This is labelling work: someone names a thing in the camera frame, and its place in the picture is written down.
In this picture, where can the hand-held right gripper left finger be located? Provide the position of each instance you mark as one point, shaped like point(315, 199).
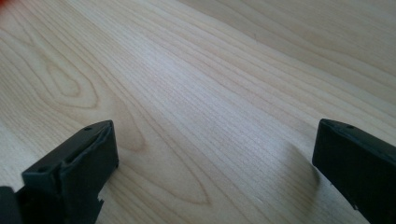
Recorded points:
point(77, 168)

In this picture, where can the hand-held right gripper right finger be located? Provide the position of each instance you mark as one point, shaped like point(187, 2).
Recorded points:
point(358, 165)

